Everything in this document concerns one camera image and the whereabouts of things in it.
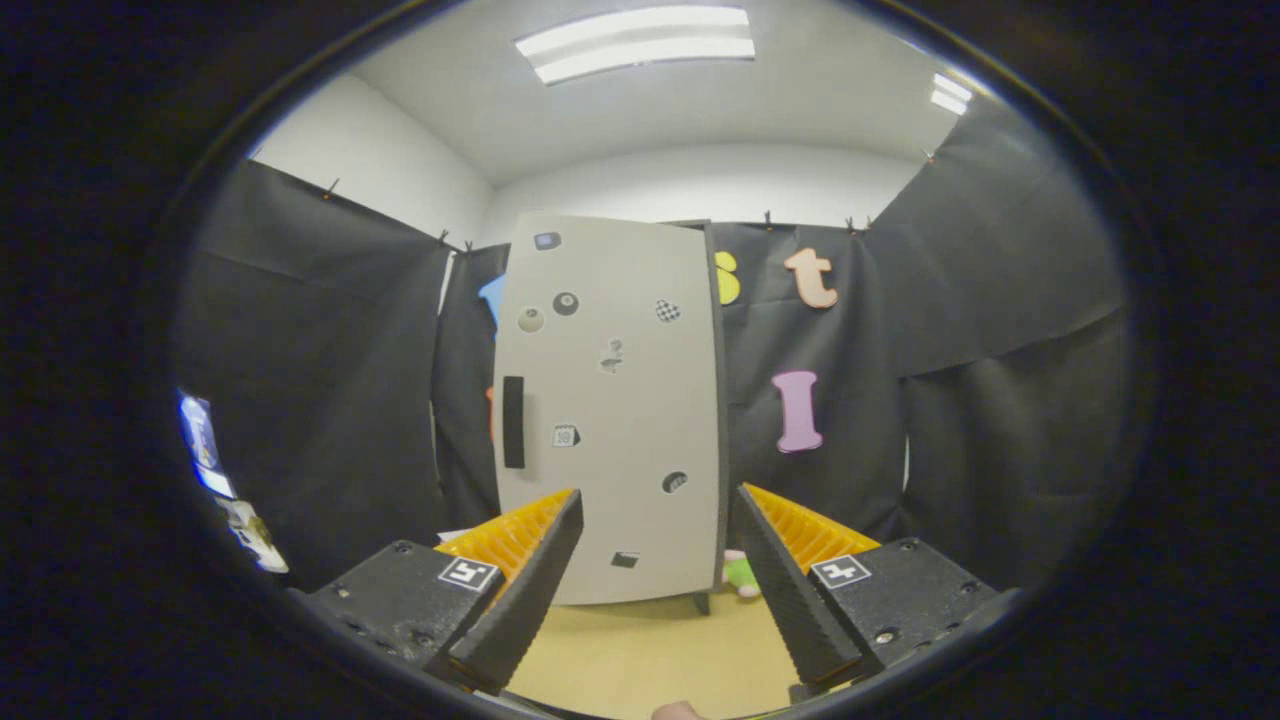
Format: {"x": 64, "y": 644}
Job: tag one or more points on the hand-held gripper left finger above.
{"x": 530, "y": 600}

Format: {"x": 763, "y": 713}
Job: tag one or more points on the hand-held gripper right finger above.
{"x": 790, "y": 600}

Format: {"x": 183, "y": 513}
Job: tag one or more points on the dark grey shoe cabinet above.
{"x": 724, "y": 420}

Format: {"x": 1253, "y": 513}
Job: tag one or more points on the light grey shoe cabinet door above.
{"x": 620, "y": 420}

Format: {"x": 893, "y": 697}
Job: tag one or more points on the green plush toy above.
{"x": 742, "y": 575}

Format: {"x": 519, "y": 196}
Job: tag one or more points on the white side table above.
{"x": 250, "y": 530}

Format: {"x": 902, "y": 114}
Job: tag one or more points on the black backdrop cloth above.
{"x": 320, "y": 380}

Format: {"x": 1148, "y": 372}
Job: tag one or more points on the computer monitor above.
{"x": 200, "y": 440}

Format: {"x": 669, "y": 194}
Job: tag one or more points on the small ceiling light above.
{"x": 950, "y": 92}

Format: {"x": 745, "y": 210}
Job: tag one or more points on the long ceiling light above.
{"x": 640, "y": 42}

